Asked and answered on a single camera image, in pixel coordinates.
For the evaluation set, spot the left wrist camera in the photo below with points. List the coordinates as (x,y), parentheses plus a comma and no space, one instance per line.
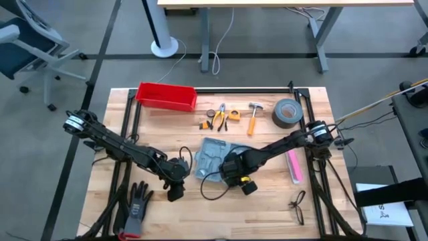
(183,167)

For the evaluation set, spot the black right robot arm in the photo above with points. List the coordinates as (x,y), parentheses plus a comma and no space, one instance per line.
(284,142)

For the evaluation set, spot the white paper sheet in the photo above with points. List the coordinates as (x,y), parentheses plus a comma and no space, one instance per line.
(388,214)

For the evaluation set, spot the small orange black tool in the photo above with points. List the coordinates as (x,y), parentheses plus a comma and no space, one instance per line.
(204,125)

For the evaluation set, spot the grey duct tape roll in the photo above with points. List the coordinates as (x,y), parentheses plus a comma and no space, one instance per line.
(277,115)

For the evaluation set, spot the black beam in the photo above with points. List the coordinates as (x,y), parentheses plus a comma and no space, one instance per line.
(384,195)

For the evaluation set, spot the pink white plastic tool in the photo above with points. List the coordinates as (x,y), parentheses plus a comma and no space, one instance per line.
(296,167)

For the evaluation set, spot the black round device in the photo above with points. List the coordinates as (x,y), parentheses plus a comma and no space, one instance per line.
(418,97)

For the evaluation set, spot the thin black tool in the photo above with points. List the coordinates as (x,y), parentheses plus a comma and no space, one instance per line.
(226,125)

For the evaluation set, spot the grey plastic tool case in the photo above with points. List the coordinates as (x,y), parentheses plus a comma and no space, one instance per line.
(209,157)

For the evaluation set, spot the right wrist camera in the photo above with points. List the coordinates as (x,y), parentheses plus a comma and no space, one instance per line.
(229,167)

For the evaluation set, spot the light wooden desk top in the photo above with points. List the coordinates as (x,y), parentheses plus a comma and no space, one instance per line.
(267,3)

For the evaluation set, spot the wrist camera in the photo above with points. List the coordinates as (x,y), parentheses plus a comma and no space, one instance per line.
(183,167)
(229,167)

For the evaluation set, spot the small yellow tool piece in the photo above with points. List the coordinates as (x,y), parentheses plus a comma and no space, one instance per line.
(245,179)

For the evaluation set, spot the yellow and white rod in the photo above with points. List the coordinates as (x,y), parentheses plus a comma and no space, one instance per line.
(368,106)

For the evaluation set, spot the blue office chair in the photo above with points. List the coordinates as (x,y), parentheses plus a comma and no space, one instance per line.
(20,57)

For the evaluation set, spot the red plastic bin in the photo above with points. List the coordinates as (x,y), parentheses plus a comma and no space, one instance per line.
(165,97)

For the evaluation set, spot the black-framed eyeglasses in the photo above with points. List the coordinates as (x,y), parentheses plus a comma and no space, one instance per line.
(294,203)

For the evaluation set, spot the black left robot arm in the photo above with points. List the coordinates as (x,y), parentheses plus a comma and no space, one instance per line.
(117,144)

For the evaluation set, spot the black grey work glove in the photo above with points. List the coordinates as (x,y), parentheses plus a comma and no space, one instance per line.
(137,207)

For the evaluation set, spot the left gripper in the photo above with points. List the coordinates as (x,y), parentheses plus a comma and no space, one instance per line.
(175,192)

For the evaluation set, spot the dark grey side table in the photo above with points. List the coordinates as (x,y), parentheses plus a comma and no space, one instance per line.
(411,134)

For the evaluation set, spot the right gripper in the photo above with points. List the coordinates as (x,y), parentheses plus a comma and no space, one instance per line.
(249,188)

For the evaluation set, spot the grey leg with black caster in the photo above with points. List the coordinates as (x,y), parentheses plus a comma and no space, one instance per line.
(418,50)

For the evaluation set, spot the pole with white round base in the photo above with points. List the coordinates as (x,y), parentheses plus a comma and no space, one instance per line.
(164,47)

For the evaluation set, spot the orange tape measure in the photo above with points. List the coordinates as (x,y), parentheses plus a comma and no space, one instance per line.
(234,116)

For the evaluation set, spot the grey metal desk leg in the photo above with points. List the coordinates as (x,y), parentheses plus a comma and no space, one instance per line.
(205,40)
(321,43)

